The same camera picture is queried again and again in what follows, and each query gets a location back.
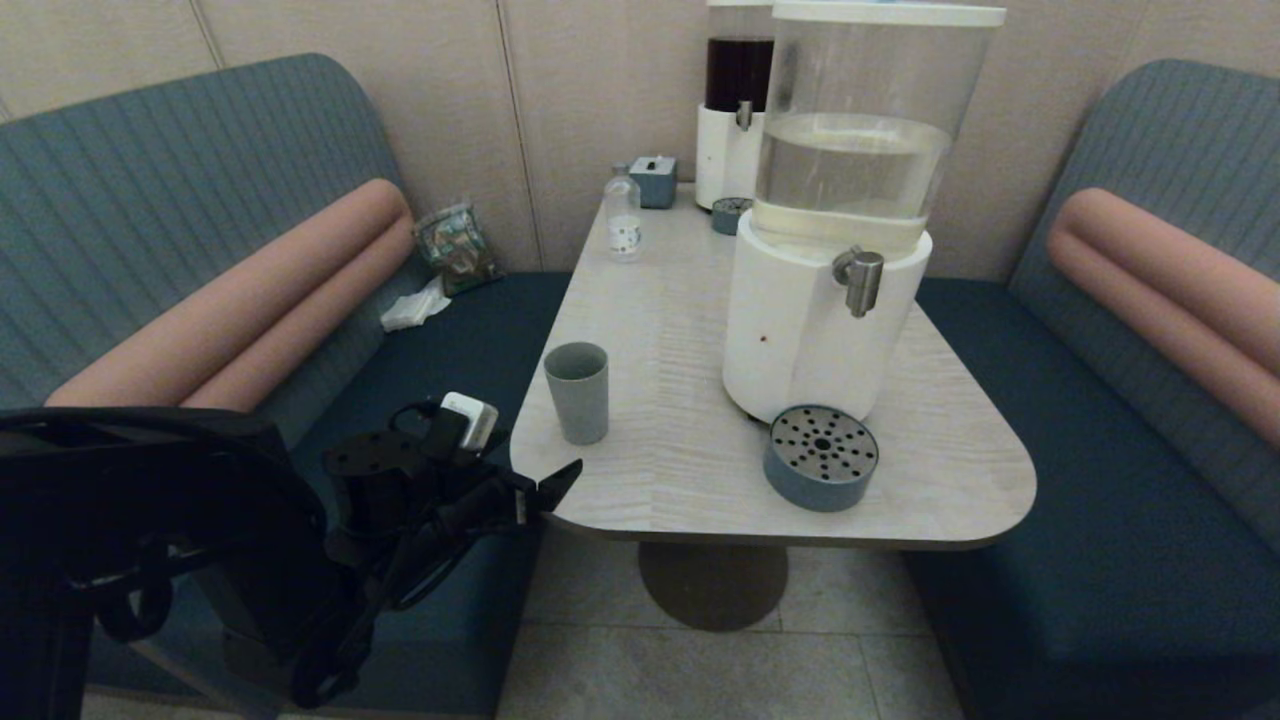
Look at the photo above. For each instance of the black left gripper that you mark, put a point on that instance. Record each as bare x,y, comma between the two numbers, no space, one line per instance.
470,500

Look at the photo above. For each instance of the grey plastic cup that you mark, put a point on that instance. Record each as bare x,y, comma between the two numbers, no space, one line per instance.
578,400

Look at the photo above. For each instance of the steel water dispenser tap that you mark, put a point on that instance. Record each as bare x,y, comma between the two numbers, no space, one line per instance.
862,285

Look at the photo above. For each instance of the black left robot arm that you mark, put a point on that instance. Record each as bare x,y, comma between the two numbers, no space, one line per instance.
150,480

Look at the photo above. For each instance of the crumpled white tissue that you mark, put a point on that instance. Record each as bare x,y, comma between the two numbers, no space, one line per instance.
415,308

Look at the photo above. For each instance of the patterned snack bag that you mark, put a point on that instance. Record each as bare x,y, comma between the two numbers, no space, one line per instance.
458,250

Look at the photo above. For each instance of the large blue round drip tray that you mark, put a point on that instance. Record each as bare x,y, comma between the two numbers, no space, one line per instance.
820,485

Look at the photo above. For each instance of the clear plastic bottle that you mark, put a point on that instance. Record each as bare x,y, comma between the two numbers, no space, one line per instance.
623,225

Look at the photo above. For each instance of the clear water dispenser white base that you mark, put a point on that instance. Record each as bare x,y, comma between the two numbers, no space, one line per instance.
800,330

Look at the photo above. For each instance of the blue-grey tissue box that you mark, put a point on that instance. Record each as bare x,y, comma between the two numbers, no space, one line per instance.
655,183

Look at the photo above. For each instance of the small blue round drip tray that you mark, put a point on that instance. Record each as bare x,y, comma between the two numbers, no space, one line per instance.
730,218

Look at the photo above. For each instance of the pink tubular bolster cushion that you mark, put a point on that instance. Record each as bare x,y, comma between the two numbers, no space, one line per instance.
250,310
1170,290

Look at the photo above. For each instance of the dark beverage dispenser white base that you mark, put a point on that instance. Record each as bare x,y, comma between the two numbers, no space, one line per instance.
725,150

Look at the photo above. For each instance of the small steel beverage tap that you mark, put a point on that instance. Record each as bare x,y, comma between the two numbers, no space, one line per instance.
745,115

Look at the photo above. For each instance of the teal upholstered booth sofa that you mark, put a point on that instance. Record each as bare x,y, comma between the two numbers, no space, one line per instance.
150,200
1100,500

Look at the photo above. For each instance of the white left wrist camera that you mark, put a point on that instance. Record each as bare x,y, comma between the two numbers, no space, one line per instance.
470,415

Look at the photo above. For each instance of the round grey table pedestal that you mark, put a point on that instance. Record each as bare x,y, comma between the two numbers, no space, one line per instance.
714,590

